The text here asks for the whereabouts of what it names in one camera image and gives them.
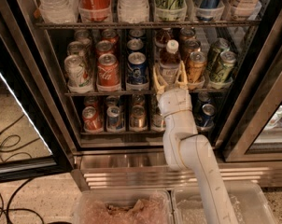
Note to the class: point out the clear plastic bin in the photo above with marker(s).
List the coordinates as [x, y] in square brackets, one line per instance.
[124, 206]
[247, 198]

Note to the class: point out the front blue soda can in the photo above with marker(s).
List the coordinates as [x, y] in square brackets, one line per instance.
[137, 68]

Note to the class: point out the bottom silver can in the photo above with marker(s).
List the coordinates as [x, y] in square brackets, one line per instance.
[158, 123]

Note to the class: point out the gold can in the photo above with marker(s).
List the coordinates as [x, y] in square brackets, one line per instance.
[138, 117]
[195, 65]
[188, 46]

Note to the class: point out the front red cola can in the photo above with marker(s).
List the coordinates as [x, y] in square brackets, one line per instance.
[108, 70]

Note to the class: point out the bottom white blue can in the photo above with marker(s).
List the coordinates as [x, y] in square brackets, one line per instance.
[114, 119]

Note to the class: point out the front white soda can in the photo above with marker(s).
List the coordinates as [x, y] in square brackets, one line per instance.
[77, 72]

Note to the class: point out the top left clear bottle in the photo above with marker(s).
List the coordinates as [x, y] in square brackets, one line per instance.
[59, 11]

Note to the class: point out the blue label tea bottle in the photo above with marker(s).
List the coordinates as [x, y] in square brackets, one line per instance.
[169, 61]

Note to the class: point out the clear bottle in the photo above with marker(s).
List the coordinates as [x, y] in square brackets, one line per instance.
[59, 11]
[133, 11]

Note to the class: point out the bottom red can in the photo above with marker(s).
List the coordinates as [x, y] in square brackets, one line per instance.
[91, 118]

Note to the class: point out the right clear plastic bin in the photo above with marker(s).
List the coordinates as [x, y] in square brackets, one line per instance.
[247, 198]

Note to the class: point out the top red cola bottle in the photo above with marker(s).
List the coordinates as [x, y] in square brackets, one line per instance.
[94, 10]

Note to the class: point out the top middle clear bottle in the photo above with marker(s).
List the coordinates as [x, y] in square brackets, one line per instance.
[133, 11]

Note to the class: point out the stainless steel fridge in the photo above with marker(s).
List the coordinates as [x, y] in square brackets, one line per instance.
[245, 135]

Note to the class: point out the front green can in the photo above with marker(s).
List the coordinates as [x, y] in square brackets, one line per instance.
[223, 66]

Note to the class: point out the red cola can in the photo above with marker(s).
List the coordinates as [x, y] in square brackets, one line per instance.
[104, 47]
[108, 70]

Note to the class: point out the left clear plastic bin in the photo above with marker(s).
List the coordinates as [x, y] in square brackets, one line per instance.
[124, 206]

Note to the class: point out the bottom gold can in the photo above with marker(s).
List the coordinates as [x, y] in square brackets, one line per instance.
[138, 117]

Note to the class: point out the green can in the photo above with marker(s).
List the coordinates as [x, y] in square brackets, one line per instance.
[223, 66]
[216, 48]

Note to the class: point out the top blue energy can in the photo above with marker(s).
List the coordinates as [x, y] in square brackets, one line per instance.
[208, 10]

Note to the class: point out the top green bottle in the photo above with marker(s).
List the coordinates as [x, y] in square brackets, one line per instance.
[170, 10]

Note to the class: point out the rear brown tea bottle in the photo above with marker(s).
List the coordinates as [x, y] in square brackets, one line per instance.
[162, 37]

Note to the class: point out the front gold can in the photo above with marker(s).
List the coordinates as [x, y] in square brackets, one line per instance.
[195, 65]

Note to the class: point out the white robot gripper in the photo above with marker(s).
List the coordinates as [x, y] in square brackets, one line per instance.
[175, 101]

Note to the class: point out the open glass fridge door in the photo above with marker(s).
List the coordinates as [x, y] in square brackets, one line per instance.
[35, 131]

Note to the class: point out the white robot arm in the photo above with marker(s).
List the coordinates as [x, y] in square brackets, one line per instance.
[184, 148]

